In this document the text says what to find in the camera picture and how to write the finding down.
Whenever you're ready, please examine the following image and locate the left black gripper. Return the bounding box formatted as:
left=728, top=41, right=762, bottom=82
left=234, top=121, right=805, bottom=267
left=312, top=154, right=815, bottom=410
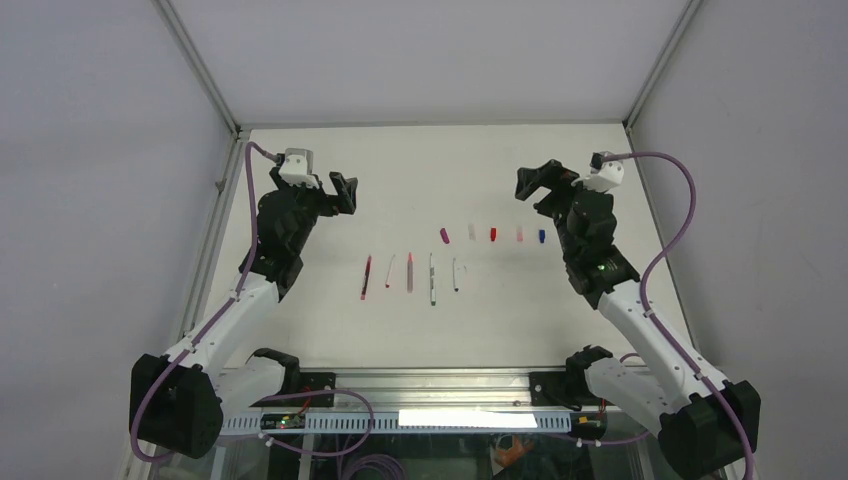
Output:
left=271, top=167, right=355, bottom=253

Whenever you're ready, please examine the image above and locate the dark red gel pen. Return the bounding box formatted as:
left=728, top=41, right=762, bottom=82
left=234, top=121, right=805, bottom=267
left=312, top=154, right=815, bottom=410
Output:
left=360, top=254, right=373, bottom=301

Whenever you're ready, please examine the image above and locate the orange object under table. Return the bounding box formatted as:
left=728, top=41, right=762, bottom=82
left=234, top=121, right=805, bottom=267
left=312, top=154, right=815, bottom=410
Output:
left=491, top=434, right=534, bottom=469

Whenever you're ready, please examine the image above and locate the thin white red pen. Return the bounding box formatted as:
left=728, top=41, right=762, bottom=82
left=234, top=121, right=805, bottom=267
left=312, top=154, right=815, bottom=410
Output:
left=384, top=254, right=396, bottom=289

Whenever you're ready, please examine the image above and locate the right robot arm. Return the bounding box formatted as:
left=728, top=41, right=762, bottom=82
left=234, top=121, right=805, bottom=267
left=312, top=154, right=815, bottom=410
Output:
left=515, top=153, right=761, bottom=479

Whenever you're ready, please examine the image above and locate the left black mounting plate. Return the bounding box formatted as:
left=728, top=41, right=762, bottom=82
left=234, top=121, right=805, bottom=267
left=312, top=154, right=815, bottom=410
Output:
left=282, top=371, right=337, bottom=409

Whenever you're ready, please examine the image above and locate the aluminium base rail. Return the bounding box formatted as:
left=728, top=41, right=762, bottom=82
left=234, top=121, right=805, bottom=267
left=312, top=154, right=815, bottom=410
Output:
left=211, top=368, right=664, bottom=413

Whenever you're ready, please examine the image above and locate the white black marker pen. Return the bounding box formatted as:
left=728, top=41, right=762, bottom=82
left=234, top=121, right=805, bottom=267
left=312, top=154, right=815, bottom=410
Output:
left=428, top=252, right=437, bottom=307

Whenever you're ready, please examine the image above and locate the white slotted cable duct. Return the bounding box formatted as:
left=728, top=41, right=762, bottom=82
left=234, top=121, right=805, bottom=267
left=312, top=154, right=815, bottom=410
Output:
left=221, top=409, right=572, bottom=436

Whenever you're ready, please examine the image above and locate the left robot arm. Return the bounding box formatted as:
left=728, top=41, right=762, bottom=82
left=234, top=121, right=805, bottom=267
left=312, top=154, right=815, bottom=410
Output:
left=129, top=167, right=358, bottom=461

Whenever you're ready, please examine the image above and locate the white blue marker pen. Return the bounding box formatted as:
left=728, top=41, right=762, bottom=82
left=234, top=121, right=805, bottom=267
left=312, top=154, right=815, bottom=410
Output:
left=451, top=257, right=460, bottom=293

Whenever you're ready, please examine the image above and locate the pink highlighter pen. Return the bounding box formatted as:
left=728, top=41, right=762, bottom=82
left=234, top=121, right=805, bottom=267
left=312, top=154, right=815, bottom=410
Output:
left=406, top=252, right=415, bottom=294

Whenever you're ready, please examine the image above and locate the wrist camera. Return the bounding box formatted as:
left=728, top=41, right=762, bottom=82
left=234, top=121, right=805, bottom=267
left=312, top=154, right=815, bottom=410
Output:
left=571, top=151, right=624, bottom=193
left=279, top=148, right=319, bottom=188

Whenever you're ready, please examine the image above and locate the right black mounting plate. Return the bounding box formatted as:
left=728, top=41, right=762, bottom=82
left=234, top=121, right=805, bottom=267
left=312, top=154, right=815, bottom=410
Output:
left=528, top=371, right=582, bottom=411

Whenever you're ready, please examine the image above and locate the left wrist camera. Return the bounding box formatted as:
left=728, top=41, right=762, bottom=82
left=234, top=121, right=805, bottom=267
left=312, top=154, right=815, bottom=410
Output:
left=279, top=148, right=319, bottom=188

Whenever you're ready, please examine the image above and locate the black mounting plate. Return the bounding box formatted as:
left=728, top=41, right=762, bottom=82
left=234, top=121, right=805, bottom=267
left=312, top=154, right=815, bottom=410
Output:
left=528, top=371, right=582, bottom=411
left=282, top=371, right=337, bottom=409

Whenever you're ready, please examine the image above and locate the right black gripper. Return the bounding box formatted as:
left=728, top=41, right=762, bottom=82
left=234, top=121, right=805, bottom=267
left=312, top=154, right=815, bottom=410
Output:
left=514, top=160, right=607, bottom=261

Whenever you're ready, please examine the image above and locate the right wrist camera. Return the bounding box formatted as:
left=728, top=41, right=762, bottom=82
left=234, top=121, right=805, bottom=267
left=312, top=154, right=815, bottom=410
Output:
left=571, top=151, right=624, bottom=193

